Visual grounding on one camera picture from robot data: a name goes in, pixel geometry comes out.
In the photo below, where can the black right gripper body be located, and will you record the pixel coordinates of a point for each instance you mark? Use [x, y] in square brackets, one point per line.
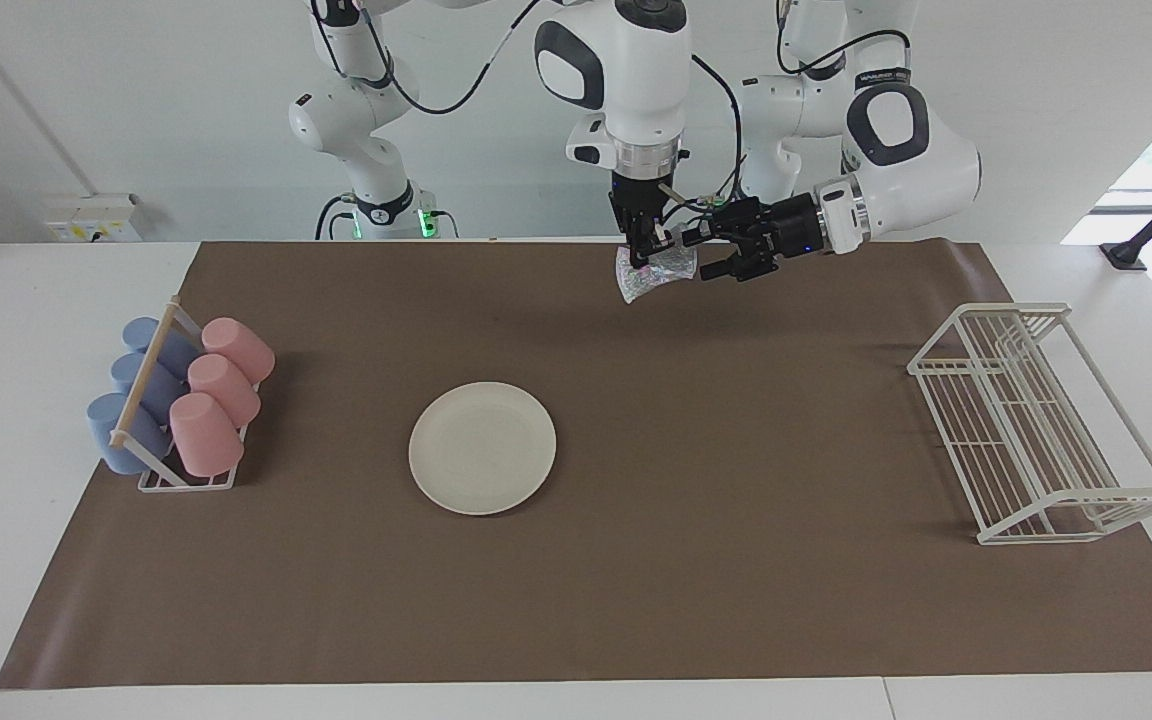
[641, 210]

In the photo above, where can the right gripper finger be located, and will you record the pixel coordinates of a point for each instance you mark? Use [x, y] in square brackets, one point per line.
[662, 250]
[640, 257]

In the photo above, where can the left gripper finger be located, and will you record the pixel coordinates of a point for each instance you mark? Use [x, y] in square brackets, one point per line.
[719, 271]
[693, 239]

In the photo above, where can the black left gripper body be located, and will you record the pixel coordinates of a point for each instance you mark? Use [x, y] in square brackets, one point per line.
[776, 235]

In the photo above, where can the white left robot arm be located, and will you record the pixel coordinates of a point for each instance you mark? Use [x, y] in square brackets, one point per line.
[906, 160]

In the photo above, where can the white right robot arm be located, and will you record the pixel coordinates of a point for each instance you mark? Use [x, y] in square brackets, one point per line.
[636, 70]

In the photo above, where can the cream round plate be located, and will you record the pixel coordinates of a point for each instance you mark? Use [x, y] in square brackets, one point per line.
[482, 448]

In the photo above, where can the brown table mat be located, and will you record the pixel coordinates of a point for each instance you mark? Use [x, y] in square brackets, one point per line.
[696, 580]

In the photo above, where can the pink plastic cup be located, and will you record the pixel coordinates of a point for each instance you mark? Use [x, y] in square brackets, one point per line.
[226, 388]
[239, 348]
[206, 435]

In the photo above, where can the blue plastic cup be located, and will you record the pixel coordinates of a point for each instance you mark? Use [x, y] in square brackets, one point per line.
[162, 388]
[106, 430]
[176, 348]

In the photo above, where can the white cup holder rack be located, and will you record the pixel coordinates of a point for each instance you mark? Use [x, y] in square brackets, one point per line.
[144, 384]

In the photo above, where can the white wall outlet box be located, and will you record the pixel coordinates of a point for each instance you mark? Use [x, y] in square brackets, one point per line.
[91, 218]

